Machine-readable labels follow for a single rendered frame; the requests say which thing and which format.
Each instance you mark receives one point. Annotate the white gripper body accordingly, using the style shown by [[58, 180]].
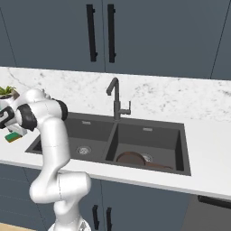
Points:
[[18, 130]]

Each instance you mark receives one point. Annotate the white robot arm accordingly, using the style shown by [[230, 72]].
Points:
[[54, 144]]

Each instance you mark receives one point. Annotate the green and yellow sponge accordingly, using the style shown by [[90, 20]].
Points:
[[13, 137]]

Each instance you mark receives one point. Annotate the dark grey double sink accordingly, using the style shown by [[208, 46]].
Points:
[[90, 132]]

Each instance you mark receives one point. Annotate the green potted plant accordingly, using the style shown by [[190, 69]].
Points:
[[6, 94]]

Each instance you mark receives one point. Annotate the blue-grey drawer unit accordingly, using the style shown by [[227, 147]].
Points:
[[15, 192]]

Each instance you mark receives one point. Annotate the blue-grey base cupboard door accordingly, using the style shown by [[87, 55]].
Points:
[[95, 195], [144, 207]]

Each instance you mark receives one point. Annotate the dark grey tap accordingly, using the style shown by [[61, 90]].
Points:
[[116, 99]]

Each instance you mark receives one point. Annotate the grey dishwasher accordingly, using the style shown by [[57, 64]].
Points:
[[207, 218]]

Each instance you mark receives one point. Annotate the blue-grey wall cupboard door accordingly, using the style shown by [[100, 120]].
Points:
[[165, 36], [51, 33], [223, 57], [5, 45]]

